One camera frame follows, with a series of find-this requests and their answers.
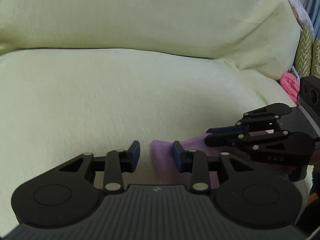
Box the pink knitted cloth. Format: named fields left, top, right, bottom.
left=279, top=72, right=301, bottom=103

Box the pale grey-pink blanket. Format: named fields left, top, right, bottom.
left=274, top=0, right=314, bottom=32

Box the blue curtain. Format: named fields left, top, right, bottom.
left=307, top=0, right=320, bottom=41

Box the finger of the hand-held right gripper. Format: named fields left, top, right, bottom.
left=204, top=130, right=291, bottom=163
left=206, top=103, right=293, bottom=135

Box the green herringbone pillow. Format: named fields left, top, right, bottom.
left=294, top=27, right=314, bottom=77
left=310, top=39, right=320, bottom=77

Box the yellow-green sofa cover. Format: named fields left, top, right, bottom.
left=0, top=0, right=314, bottom=230

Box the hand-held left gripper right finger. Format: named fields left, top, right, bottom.
left=172, top=141, right=251, bottom=193

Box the purple tank top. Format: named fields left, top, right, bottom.
left=151, top=133, right=249, bottom=186

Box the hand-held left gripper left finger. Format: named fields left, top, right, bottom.
left=59, top=140, right=141, bottom=194

